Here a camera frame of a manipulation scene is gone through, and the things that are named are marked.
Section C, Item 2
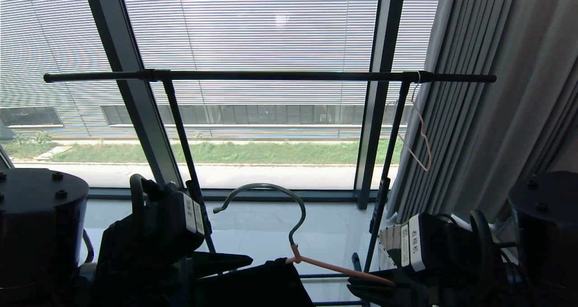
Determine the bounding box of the white laundry basket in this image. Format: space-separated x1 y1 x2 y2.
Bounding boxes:
377 223 402 267

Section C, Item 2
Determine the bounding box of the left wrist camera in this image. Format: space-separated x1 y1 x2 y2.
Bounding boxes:
129 174 206 265

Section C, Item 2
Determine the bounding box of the window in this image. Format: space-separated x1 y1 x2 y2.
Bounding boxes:
0 0 443 208

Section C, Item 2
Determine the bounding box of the black clothes rack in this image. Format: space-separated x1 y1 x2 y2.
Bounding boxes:
44 69 497 307

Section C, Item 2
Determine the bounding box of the grey curtain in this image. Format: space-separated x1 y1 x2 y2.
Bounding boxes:
388 0 578 226

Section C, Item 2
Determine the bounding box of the black garment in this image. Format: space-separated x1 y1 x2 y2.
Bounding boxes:
196 258 314 307

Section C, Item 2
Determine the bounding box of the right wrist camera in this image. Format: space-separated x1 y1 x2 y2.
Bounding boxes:
400 210 497 280

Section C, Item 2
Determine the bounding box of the pink clothes hanger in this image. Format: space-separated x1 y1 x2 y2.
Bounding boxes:
397 84 433 172
213 183 397 287

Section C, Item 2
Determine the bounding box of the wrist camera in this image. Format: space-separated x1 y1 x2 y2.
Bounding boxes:
129 174 206 265
400 210 497 280

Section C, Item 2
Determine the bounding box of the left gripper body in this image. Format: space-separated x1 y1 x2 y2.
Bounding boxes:
93 219 197 307

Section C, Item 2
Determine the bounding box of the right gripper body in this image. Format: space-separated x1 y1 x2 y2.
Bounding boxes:
397 266 511 307

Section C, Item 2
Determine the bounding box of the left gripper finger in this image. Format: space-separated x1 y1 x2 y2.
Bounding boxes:
192 251 254 279

